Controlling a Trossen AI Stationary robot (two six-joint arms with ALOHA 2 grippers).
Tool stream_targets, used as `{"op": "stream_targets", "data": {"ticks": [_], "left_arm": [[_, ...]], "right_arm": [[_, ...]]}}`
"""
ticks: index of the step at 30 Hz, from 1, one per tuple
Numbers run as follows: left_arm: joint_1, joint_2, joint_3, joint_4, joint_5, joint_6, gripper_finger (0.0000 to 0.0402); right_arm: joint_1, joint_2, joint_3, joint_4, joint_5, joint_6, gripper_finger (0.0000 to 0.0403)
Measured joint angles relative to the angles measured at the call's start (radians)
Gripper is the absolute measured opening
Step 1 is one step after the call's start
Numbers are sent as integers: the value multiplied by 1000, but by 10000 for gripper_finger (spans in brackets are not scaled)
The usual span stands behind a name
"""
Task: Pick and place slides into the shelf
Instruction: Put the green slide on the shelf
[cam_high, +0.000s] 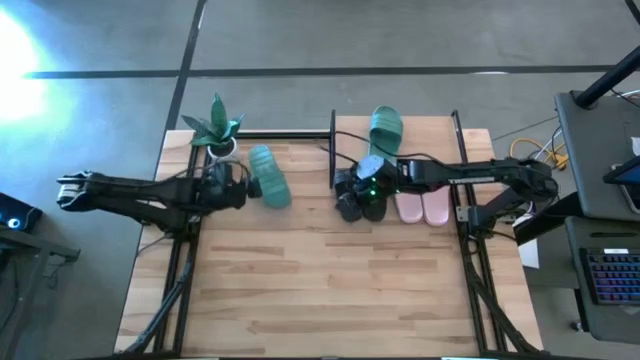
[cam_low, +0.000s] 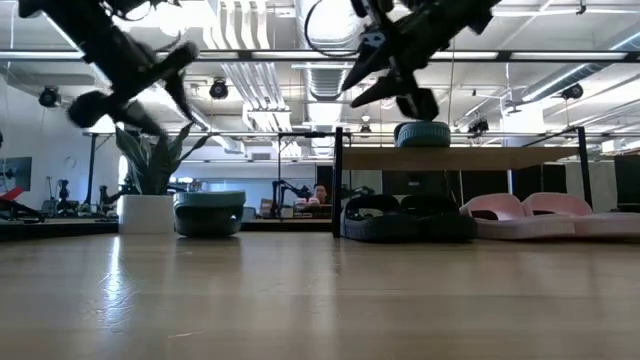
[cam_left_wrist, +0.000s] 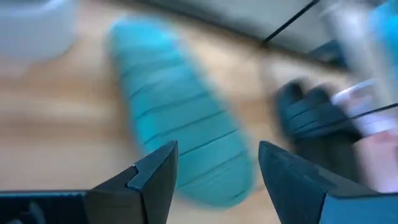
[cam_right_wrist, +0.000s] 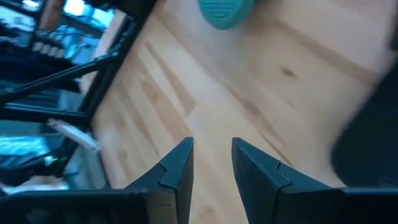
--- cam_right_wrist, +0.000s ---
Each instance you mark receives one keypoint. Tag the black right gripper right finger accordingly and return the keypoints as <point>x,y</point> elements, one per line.
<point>255,174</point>

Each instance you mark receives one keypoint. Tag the backlit black keyboard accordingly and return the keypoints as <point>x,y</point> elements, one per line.
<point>46,49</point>

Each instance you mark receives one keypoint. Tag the black rubber slide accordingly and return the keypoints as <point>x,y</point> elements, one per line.
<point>370,140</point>

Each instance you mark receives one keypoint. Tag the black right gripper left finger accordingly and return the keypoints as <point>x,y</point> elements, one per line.
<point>182,161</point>

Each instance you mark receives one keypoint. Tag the white paper tag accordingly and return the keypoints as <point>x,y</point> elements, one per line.
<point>74,133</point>

